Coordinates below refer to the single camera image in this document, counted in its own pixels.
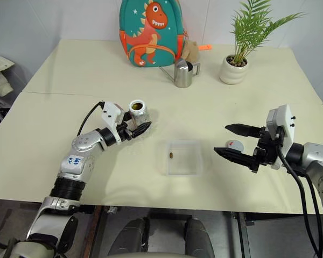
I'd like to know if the tan plush toy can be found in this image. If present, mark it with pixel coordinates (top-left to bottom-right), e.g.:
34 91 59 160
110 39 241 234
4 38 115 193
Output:
180 38 201 61

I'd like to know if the black metal table leg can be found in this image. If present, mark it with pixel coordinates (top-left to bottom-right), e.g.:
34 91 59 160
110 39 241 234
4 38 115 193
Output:
233 212 252 258
82 206 108 258

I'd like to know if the clear jar with red label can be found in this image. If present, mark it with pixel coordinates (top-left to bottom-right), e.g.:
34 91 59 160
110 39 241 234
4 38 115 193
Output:
128 99 152 130

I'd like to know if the white ribbed plant pot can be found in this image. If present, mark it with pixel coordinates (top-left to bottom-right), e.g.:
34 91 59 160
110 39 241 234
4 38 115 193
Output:
219 54 249 85

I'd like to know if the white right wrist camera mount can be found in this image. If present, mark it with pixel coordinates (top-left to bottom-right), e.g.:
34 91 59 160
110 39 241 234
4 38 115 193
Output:
266 104 297 170

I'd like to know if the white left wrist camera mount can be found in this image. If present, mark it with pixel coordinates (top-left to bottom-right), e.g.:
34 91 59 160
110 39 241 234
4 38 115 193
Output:
101 100 125 133

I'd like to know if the stainless steel watering can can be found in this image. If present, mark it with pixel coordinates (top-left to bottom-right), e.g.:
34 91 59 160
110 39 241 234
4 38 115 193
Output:
158 57 202 89

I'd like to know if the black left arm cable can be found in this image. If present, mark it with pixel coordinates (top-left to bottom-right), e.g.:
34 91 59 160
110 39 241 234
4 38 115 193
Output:
77 100 105 138

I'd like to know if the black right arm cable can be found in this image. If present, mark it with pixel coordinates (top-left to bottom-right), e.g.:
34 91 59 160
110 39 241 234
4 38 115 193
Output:
275 133 321 258
304 173 323 258

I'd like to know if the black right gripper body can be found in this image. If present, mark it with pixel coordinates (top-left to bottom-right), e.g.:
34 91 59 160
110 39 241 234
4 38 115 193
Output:
254 126 280 166

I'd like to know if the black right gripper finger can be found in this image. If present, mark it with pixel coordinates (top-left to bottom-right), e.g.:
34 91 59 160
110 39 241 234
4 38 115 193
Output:
224 123 262 139
213 146 260 173

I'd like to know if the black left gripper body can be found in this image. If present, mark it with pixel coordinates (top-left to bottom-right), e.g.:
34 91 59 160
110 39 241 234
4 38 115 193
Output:
116 121 135 142

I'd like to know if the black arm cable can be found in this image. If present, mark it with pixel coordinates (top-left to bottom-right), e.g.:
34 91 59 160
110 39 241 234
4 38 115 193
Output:
77 100 105 138
304 173 323 258
275 133 321 258

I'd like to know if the red and white jar lid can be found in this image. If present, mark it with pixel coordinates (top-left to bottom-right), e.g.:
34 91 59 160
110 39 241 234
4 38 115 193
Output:
225 139 246 153

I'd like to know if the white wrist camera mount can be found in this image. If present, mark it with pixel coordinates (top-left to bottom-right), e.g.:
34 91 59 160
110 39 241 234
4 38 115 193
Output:
266 104 297 170
101 100 125 133

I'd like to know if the clear plastic tray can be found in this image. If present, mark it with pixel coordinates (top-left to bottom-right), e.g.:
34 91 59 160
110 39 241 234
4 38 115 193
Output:
161 139 203 177

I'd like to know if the teal dinosaur backpack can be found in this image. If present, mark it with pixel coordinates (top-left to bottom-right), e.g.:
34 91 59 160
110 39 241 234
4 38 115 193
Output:
119 0 185 68

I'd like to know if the green palm plant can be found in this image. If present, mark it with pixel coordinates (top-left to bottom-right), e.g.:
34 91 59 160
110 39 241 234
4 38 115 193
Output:
230 0 305 64

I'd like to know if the dark grey rounded shape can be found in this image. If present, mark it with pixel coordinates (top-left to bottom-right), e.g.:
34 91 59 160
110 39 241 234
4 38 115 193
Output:
108 217 149 256
184 217 216 258

